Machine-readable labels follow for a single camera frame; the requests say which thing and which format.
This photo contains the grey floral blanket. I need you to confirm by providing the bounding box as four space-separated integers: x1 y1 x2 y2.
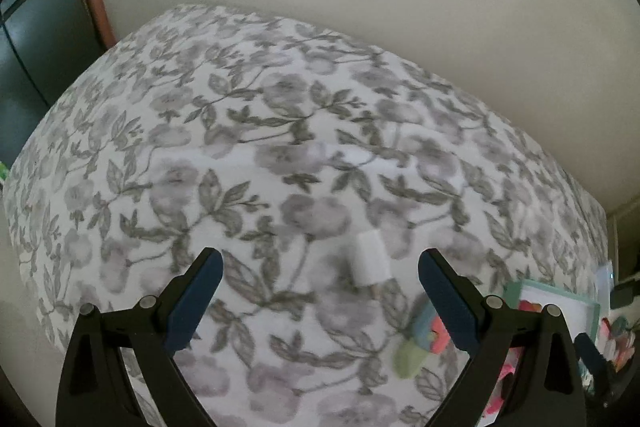
2 4 608 427

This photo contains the dark cabinet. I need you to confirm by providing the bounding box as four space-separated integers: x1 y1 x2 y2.
0 0 108 168

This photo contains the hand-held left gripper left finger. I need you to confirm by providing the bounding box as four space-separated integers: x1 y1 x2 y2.
56 247 224 427

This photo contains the teal tray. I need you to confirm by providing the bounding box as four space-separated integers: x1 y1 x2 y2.
480 279 601 427

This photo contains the white charger adapter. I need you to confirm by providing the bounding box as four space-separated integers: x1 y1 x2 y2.
352 232 391 288

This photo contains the green eraser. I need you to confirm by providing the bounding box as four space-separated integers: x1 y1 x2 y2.
392 339 428 380

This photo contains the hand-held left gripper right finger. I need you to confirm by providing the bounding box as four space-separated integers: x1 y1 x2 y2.
418 248 587 427

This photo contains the white plastic container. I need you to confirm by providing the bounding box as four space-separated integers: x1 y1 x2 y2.
596 261 618 303

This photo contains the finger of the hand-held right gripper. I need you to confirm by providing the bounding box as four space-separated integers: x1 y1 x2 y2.
574 332 626 408

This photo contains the small blue pink case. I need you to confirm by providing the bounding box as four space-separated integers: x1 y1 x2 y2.
412 304 453 353

